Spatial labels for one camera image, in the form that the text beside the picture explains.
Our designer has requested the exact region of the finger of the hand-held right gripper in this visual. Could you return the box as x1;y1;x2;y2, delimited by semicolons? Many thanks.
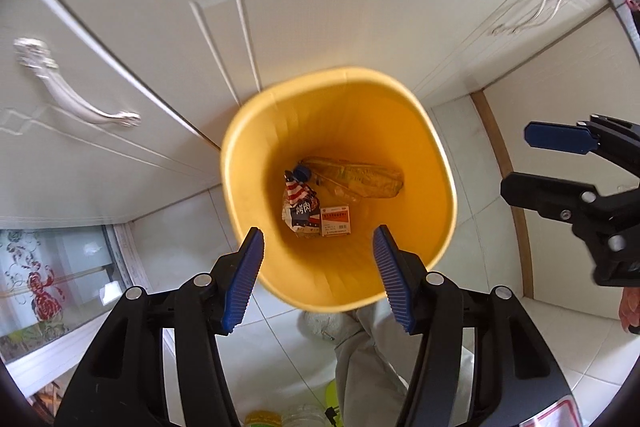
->
524;114;640;168
500;172;640;253

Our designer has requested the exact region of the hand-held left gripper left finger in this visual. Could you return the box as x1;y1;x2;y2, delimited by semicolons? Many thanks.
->
54;227;266;427

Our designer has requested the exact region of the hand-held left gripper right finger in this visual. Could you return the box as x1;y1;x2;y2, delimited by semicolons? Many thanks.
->
372;224;571;427

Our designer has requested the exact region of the orange white medicine box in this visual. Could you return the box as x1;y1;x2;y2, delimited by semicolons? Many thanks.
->
319;204;352;237

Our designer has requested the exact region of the striped snack bag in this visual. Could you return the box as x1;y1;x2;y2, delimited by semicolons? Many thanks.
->
282;171;323;239

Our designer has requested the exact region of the clear plastic bottle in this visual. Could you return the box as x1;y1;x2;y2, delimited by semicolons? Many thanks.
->
292;164;368;204

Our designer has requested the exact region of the yellow plastic bin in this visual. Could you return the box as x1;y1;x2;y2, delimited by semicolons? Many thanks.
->
220;66;458;313

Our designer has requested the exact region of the person's right hand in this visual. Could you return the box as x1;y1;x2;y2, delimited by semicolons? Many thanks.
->
618;288;640;334

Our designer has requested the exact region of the wooden floor trim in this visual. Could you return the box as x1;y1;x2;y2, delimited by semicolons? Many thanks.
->
470;91;535;300

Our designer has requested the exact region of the grey trouser leg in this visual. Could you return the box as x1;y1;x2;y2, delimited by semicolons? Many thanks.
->
334;302;476;427

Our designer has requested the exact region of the grey white shoe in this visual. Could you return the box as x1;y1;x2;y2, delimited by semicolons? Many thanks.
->
299;309;358;345

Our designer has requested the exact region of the yellow-green plastic item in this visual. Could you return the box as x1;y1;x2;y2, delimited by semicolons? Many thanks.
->
243;409;283;427

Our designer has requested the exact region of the flower-print glass door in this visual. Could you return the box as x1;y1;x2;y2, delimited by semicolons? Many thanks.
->
0;224;146;368

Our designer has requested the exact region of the white cabinet door handle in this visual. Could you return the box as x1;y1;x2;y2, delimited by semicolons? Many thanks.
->
491;0;571;36
12;38;142;128

